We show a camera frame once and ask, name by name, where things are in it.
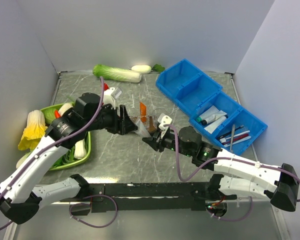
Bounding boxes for bok choy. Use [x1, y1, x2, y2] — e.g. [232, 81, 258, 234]
[74, 139, 87, 160]

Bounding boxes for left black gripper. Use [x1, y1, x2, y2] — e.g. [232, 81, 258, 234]
[84, 102, 138, 135]

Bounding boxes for clear acrylic toothbrush holder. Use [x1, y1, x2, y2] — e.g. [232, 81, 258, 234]
[130, 115, 152, 131]

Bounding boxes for white toothpaste tube black cap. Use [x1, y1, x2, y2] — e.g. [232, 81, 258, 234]
[201, 110, 227, 126]

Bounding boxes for white corn cob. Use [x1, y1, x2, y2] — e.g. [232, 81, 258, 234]
[58, 102, 73, 117]

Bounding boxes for white toothpaste tube green cap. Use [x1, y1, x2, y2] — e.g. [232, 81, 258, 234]
[196, 105, 219, 123]

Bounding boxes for large white toothpaste tube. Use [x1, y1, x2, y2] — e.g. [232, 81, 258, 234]
[204, 115, 228, 134]

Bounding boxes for orange carrot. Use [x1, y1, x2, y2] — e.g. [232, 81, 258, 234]
[54, 110, 61, 118]

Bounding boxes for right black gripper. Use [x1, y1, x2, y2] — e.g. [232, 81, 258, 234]
[142, 128, 193, 157]

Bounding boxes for brown oval wooden tray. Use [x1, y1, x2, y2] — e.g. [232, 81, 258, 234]
[128, 115, 163, 135]

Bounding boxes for yellow white cabbage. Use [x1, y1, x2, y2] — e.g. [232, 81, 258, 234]
[17, 110, 48, 151]

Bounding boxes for white toothbrush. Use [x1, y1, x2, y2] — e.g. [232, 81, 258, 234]
[218, 129, 251, 142]

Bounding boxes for black base frame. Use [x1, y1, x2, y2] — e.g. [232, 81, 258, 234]
[58, 182, 238, 218]

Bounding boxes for white radish with leaves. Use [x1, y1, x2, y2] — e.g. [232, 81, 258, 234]
[131, 64, 166, 74]

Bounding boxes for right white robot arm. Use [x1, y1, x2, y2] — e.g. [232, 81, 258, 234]
[142, 126, 300, 212]

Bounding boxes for green napa cabbage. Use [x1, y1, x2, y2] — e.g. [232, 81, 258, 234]
[92, 64, 142, 83]

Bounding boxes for pale green cabbage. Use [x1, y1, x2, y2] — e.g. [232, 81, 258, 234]
[16, 152, 31, 169]

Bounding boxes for green plastic basket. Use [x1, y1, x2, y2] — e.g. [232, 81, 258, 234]
[40, 102, 91, 171]

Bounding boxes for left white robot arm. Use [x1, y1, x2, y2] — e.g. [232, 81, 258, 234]
[0, 92, 138, 224]

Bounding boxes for orange toothpaste tube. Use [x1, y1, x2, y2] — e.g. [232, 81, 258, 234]
[139, 101, 147, 123]

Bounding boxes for blue compartment bin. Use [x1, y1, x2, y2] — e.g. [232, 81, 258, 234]
[156, 59, 268, 155]

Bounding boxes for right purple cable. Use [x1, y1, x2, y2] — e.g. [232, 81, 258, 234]
[162, 123, 300, 223]

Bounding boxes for red toothbrush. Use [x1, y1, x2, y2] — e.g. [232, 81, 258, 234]
[220, 133, 249, 145]

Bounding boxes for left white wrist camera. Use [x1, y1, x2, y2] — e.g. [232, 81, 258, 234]
[103, 83, 122, 109]

